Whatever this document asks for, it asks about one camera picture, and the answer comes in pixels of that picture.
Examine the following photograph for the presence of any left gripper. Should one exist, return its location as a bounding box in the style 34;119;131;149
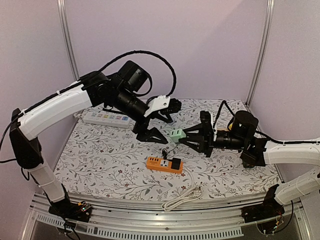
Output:
112;86;170;145

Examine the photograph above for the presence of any mint green adapter plug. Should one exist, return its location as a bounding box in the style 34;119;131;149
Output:
169;129;187;144

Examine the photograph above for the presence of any orange power strip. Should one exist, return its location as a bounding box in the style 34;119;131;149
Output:
146;157;183;174

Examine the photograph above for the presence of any black charger plug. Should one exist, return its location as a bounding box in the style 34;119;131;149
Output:
171;157;181;170

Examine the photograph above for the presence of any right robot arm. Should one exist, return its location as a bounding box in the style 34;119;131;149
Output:
178;110;320;218

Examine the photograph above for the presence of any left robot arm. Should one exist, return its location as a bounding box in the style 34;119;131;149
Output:
5;60;181;217

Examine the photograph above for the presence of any dark green cube socket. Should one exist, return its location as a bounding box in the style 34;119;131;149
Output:
242;161;256;169

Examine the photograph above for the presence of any floral table mat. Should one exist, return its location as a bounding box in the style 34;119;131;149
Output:
56;98;281;201

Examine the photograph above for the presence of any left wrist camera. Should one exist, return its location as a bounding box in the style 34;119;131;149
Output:
144;95;182;117

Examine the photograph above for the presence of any white multi-switch power strip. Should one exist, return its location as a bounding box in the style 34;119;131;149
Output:
73;111;131;129

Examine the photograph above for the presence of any white cord of orange strip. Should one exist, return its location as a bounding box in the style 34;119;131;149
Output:
161;169;203;212

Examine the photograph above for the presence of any aluminium front rail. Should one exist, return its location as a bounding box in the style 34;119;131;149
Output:
21;192;313;240

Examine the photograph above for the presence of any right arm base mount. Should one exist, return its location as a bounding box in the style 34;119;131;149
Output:
241;200;285;223

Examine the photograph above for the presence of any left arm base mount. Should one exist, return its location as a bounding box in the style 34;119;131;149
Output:
48;198;92;223

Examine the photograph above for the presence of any right aluminium post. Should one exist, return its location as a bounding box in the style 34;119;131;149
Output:
245;0;275;109

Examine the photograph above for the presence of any aluminium post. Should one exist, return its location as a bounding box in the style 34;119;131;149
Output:
245;0;275;109
57;0;80;81

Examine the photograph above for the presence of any left aluminium post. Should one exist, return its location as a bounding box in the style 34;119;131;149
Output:
57;0;80;81

